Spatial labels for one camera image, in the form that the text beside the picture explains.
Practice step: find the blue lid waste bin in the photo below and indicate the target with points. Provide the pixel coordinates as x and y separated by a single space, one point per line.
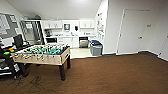
94 42

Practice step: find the white two-door sink cabinet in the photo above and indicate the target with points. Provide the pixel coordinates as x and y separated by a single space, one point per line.
68 42

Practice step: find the black built-in microwave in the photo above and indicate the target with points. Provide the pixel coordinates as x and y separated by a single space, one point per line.
51 40

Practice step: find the green foosball table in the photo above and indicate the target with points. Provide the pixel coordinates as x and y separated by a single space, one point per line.
43 55

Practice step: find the white room door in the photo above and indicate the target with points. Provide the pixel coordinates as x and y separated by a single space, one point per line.
131 31

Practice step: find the steel refrigerator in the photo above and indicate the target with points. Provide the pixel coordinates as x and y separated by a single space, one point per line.
31 32

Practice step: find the black laptop screen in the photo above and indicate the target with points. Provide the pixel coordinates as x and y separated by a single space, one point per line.
18 40

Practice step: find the small green round item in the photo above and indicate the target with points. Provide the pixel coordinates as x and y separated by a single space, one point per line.
6 52

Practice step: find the white wall cabinet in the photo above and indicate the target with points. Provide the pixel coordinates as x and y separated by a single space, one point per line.
53 24
86 24

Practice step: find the large printed wall poster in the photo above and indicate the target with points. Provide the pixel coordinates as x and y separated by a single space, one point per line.
100 25

